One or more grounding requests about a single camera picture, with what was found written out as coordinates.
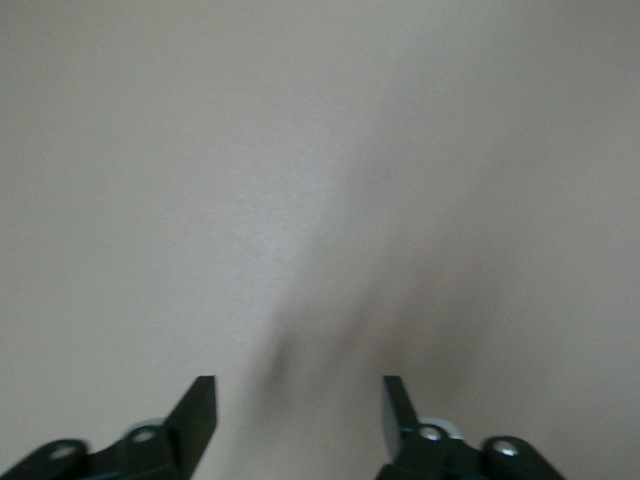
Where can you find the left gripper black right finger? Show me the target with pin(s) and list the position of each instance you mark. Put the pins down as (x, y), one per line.
(430, 455)

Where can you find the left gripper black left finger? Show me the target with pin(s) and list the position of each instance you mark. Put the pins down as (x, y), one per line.
(165, 450)

